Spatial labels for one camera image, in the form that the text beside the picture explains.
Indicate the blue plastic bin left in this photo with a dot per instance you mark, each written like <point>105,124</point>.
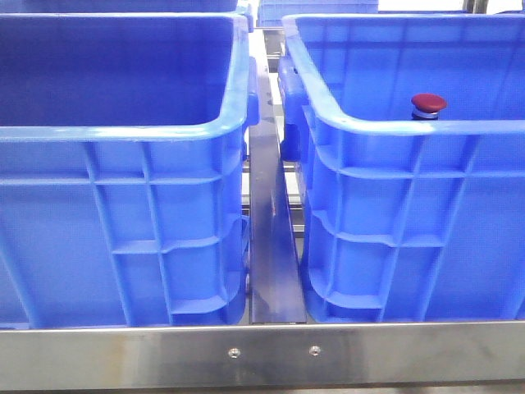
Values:
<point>122,147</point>

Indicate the rear blue bin right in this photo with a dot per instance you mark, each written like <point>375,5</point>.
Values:
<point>270,13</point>

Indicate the red mushroom push button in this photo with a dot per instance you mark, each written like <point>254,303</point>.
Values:
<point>427,106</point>

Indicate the blue plastic bin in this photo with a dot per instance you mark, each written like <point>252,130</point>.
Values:
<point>122,147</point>
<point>407,220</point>

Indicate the stainless steel front rail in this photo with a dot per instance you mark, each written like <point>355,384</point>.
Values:
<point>296,355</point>

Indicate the blue plastic bin right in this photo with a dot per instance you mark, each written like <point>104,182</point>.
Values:
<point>407,220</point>

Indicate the rear blue bin left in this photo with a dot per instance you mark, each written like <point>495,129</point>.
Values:
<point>87,6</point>

